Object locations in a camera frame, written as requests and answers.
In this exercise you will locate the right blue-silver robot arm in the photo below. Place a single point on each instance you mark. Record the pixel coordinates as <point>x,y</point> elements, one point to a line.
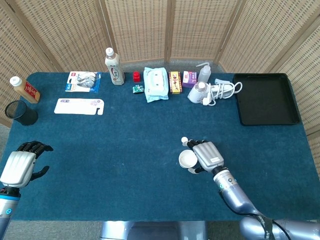
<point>237,197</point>

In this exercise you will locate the white floral paper cup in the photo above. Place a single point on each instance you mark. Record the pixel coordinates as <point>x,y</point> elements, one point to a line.
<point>186,159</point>

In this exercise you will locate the clear squeeze wash bottle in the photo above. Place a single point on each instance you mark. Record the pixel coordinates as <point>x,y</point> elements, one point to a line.
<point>204,74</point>

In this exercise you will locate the purple box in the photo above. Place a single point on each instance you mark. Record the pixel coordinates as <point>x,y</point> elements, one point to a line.
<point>189,79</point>

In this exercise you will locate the milk tea plastic bottle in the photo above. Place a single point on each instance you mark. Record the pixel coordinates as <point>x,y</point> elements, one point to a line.
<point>115,72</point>

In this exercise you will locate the small red box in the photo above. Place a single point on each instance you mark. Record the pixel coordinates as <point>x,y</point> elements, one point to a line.
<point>136,77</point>

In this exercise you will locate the small green pack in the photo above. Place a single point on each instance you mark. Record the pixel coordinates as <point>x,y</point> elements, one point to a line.
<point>138,89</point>

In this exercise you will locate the brown bottle with red label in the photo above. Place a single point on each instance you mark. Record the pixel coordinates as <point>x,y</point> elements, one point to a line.
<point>27,91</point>

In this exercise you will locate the blue blister pack of tape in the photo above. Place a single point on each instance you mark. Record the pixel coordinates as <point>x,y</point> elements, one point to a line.
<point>83,81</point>

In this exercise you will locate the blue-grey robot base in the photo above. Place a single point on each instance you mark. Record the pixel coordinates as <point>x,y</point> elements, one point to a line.
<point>150,231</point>

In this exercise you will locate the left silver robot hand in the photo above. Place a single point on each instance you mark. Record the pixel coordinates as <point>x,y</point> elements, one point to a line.
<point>17,167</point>

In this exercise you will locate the yellow and red box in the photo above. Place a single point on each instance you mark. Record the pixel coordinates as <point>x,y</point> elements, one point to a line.
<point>175,82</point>

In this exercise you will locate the flat white blister card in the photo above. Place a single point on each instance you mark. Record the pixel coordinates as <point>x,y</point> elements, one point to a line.
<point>75,106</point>

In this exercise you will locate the black rectangular tray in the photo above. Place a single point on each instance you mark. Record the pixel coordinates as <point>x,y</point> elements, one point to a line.
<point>266,98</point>

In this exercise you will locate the black mesh pen holder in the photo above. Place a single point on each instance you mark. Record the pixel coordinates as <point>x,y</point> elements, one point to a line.
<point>25,116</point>

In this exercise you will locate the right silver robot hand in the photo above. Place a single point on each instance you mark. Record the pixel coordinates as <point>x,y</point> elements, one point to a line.
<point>207,156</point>

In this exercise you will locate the bamboo folding screen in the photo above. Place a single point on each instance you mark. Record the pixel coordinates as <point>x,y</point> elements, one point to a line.
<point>140,27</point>

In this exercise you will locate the light blue wet wipes pack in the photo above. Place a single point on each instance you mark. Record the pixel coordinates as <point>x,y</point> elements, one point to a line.
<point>156,85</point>

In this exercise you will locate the blue carpet table mat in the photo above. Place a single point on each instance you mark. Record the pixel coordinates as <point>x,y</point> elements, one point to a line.
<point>125,162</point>

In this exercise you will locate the white handheld steamer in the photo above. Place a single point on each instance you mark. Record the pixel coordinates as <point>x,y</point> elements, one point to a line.
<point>196,95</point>

